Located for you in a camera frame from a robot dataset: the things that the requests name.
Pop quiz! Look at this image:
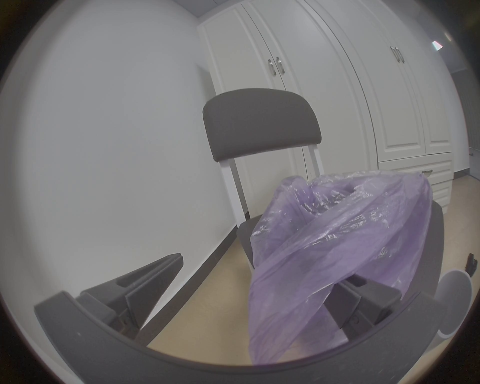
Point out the white chair with grey cushions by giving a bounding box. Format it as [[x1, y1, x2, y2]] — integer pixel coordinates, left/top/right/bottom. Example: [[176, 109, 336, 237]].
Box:
[[202, 88, 445, 301]]

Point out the white wardrobe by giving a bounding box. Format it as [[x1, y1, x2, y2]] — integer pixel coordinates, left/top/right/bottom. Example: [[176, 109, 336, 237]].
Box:
[[197, 0, 456, 222]]

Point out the white trash bin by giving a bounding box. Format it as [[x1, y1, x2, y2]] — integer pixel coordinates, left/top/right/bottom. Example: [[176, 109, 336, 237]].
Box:
[[435, 268, 472, 340]]

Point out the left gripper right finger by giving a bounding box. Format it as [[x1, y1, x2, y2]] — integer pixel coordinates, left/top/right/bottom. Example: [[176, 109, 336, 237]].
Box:
[[324, 275, 404, 336]]

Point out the purple plastic bag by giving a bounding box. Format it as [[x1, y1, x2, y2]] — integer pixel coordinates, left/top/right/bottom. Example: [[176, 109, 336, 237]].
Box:
[[248, 170, 434, 365]]

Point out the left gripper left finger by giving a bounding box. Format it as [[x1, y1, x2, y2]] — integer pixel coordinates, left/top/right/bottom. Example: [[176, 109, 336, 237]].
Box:
[[79, 253, 184, 338]]

